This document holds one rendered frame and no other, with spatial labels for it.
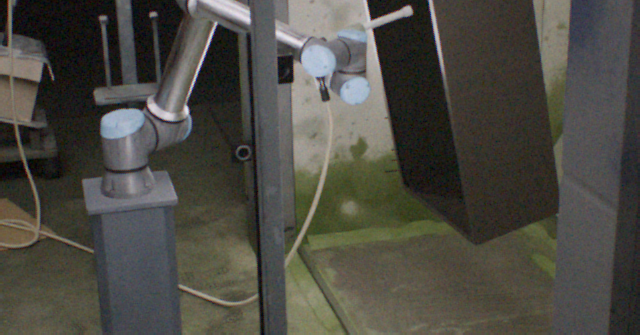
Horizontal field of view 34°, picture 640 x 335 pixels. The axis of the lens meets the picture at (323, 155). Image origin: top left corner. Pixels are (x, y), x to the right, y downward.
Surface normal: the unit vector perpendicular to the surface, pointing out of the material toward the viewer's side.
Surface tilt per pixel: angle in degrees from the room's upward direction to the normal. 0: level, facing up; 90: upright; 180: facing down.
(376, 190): 90
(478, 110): 90
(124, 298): 90
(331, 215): 90
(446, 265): 0
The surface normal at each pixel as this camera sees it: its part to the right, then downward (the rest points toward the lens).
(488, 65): 0.36, 0.30
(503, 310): -0.02, -0.94
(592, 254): -0.96, 0.11
